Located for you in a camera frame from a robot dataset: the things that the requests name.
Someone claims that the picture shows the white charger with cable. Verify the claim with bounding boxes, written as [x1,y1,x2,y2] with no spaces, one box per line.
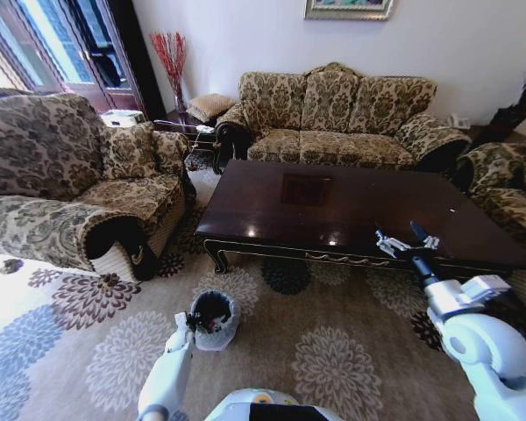
[190,124,215,155]

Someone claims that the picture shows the small bin with white bag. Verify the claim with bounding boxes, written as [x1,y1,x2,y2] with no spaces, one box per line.
[187,290,241,353]

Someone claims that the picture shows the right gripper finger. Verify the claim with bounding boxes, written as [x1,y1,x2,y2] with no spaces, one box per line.
[409,220,441,253]
[373,226,408,259]

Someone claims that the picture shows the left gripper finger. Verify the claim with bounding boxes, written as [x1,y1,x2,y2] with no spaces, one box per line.
[199,316,226,333]

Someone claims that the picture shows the dark wooden coffee table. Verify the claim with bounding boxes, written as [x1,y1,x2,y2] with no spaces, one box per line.
[194,158,526,275]

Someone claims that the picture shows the dark dried plant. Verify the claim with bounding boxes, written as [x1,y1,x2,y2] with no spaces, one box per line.
[488,64,526,133]

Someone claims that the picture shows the floral armchair with cushion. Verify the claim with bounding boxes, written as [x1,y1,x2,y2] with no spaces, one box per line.
[0,87,198,282]

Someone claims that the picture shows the floral patterned rug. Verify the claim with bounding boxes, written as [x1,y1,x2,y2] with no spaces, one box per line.
[0,168,526,421]

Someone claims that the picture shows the beige quilted cushion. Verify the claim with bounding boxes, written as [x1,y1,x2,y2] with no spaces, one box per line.
[186,92,238,122]

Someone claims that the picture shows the tall glass vase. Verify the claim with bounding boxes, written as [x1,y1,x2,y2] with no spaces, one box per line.
[173,77,189,116]

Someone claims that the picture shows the white box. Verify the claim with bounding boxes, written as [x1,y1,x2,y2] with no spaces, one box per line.
[101,110,146,129]

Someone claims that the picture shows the dark wooden side table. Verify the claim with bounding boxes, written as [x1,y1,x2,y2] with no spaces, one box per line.
[152,112,221,146]

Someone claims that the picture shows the framed picture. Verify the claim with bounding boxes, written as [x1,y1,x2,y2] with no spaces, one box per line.
[303,0,395,22]

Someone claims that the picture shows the red decorative branches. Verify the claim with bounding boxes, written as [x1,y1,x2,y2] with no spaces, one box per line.
[150,31,188,89]

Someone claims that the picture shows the floral square cushion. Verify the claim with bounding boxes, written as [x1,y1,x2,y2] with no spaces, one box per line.
[97,122,160,181]

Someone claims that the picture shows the dark framed glass door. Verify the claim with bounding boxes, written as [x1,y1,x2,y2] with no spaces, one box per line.
[0,0,160,120]

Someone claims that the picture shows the floral three-seat sofa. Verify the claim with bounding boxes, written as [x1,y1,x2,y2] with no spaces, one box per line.
[213,62,473,175]

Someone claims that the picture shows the robot white front shell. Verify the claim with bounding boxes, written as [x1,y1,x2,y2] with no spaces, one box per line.
[203,388,347,421]

